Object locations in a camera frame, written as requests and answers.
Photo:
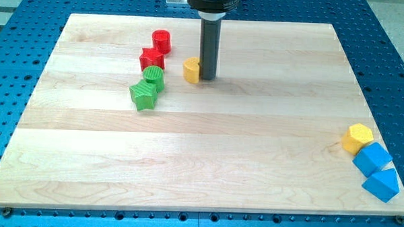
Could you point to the green star block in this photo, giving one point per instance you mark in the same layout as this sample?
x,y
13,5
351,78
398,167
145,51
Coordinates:
x,y
144,95

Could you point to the red star block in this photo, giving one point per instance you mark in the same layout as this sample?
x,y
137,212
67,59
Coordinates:
x,y
151,57

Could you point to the yellow cylinder block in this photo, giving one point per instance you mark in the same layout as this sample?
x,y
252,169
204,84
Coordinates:
x,y
190,70

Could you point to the green cylinder block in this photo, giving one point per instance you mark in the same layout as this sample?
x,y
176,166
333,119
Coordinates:
x,y
154,75

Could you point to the light wooden board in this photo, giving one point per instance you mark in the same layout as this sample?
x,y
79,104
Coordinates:
x,y
264,136

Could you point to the red cylinder block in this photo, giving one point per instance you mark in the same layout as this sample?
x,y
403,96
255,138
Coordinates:
x,y
161,41

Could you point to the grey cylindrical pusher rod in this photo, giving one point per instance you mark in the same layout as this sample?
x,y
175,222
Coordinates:
x,y
211,24

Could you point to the yellow hexagon block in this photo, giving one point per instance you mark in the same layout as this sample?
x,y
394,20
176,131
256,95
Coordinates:
x,y
356,137

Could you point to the blue cube block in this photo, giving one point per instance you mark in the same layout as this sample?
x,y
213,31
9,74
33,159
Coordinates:
x,y
372,158

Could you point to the blue triangle block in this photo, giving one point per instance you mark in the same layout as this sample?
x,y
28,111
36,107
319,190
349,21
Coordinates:
x,y
383,184

